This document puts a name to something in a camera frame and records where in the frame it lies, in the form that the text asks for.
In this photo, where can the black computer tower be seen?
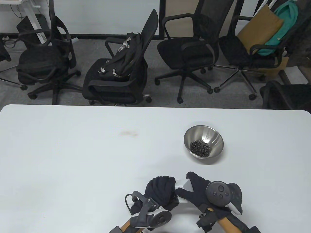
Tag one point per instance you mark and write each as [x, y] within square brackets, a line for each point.
[24, 24]

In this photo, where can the person's left hand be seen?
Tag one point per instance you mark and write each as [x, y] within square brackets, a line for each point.
[161, 189]

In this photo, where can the black solid back office chair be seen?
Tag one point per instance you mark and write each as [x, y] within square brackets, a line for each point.
[114, 89]

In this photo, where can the white square jar lid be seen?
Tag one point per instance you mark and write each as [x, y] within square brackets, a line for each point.
[183, 184]

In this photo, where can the white metal rack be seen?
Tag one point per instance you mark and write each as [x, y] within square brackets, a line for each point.
[271, 2]

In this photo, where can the white flat panel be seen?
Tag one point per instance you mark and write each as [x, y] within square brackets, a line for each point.
[295, 75]

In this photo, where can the black mesh office chair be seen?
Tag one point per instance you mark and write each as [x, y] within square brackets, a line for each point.
[41, 60]

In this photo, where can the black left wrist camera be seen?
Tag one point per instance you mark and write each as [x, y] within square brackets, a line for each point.
[114, 230]

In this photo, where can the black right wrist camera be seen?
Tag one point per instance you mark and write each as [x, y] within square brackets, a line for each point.
[255, 230]

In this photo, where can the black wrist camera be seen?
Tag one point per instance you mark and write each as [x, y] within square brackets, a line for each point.
[114, 230]
[255, 230]

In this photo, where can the black backpack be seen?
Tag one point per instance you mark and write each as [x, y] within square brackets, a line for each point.
[126, 60]

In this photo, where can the white desk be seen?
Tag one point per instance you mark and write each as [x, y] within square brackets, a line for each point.
[29, 14]

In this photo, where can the person's left forearm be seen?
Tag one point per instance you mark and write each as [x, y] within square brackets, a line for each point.
[126, 227]

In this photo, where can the person's right hand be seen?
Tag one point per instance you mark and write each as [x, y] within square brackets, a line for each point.
[199, 191]

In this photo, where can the clear square coffee jar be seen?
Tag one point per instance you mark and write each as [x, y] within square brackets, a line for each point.
[175, 197]

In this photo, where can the black chrome base office chair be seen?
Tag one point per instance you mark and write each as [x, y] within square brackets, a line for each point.
[235, 51]

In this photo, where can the person's right forearm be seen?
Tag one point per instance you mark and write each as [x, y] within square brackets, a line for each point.
[228, 224]

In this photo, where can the black hand controller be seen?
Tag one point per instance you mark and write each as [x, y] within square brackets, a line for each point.
[220, 191]
[158, 218]

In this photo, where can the teal bag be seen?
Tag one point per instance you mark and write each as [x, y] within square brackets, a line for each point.
[286, 14]

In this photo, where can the black framed white partition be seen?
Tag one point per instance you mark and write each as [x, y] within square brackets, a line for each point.
[102, 17]

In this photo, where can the cardboard box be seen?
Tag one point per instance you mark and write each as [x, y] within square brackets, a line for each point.
[283, 64]

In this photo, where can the steel mixing bowl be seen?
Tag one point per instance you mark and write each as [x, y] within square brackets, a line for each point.
[211, 136]

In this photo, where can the brown cushion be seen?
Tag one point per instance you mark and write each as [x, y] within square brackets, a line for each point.
[260, 26]

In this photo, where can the black high back office chair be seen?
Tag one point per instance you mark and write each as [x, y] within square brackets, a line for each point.
[184, 53]

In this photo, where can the pile of coffee beans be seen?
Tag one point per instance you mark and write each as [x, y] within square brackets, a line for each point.
[199, 148]

